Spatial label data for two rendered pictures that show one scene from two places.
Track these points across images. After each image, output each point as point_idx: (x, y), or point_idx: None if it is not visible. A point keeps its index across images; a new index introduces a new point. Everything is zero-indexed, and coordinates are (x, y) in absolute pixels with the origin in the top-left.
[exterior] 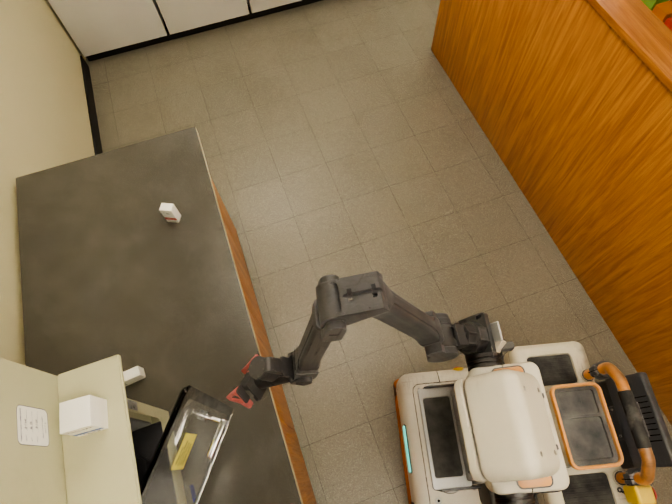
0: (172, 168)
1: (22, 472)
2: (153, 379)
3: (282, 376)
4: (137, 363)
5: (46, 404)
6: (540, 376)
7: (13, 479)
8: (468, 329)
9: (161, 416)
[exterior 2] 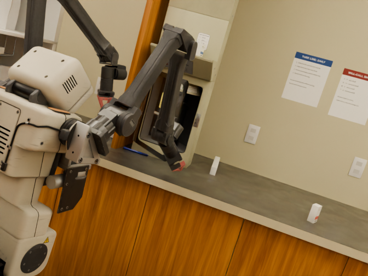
0: (363, 241)
1: (190, 31)
2: (206, 173)
3: None
4: (219, 176)
5: (207, 51)
6: (35, 108)
7: (190, 27)
8: (105, 117)
9: (185, 155)
